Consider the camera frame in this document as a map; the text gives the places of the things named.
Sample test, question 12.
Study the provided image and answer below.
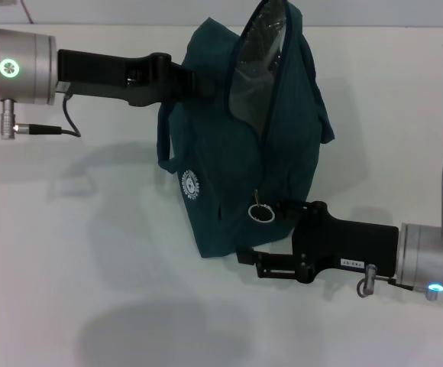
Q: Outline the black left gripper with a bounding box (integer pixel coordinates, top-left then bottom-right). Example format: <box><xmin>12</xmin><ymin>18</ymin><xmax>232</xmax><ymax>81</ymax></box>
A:
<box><xmin>55</xmin><ymin>48</ymin><xmax>221</xmax><ymax>108</ymax></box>

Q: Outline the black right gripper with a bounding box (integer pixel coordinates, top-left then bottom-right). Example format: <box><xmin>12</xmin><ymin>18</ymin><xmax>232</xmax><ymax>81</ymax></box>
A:
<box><xmin>235</xmin><ymin>198</ymin><xmax>400</xmax><ymax>284</ymax></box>

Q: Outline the silver zipper pull ring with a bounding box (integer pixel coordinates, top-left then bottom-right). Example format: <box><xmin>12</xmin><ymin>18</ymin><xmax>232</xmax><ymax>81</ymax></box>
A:
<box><xmin>247</xmin><ymin>189</ymin><xmax>276</xmax><ymax>223</ymax></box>

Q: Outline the clear lunch box blue lid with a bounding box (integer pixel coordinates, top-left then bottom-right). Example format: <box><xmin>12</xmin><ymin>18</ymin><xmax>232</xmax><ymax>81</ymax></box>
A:
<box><xmin>228</xmin><ymin>3</ymin><xmax>291</xmax><ymax>135</ymax></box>

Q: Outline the dark teal insulated lunch bag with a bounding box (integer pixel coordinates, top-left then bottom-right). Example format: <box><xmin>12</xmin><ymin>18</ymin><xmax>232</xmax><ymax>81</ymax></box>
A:
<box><xmin>156</xmin><ymin>0</ymin><xmax>337</xmax><ymax>260</ymax></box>

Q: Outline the right arm cable with plug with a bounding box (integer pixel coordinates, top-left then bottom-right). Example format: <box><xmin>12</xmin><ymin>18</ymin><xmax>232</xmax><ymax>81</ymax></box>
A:
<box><xmin>356</xmin><ymin>264</ymin><xmax>428</xmax><ymax>298</ymax></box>

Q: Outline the arm cable with plug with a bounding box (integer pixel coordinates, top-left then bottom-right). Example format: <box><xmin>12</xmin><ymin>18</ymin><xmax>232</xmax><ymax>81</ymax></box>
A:
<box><xmin>0</xmin><ymin>91</ymin><xmax>82</xmax><ymax>141</ymax></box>
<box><xmin>356</xmin><ymin>264</ymin><xmax>428</xmax><ymax>298</ymax></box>

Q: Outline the left arm cable with plug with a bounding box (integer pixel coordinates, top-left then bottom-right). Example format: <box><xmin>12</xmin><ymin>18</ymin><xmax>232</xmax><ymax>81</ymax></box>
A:
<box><xmin>0</xmin><ymin>91</ymin><xmax>82</xmax><ymax>141</ymax></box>

